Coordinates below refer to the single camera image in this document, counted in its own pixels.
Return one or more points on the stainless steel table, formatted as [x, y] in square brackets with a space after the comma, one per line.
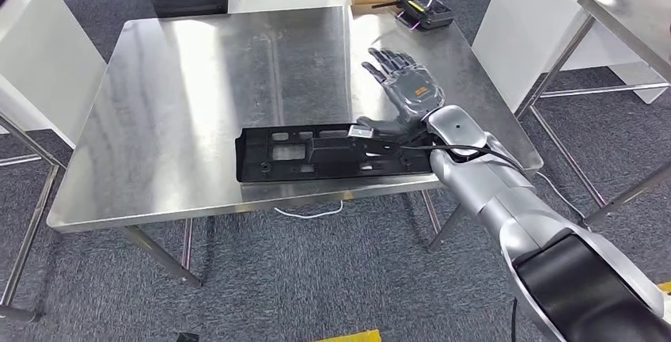
[32, 224]
[639, 14]

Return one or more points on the yellow floor tape square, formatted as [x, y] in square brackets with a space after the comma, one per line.
[351, 336]
[666, 287]

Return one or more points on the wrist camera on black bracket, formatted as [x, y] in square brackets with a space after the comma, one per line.
[360, 131]

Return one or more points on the black handheld controller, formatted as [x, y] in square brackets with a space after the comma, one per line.
[430, 14]

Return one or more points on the stainless steel workbench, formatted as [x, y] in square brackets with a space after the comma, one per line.
[183, 119]

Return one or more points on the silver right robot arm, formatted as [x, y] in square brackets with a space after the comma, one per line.
[487, 187]

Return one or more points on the black plastic car part panel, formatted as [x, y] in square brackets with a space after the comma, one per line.
[251, 169]

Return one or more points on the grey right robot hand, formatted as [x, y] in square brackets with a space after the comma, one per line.
[414, 93]

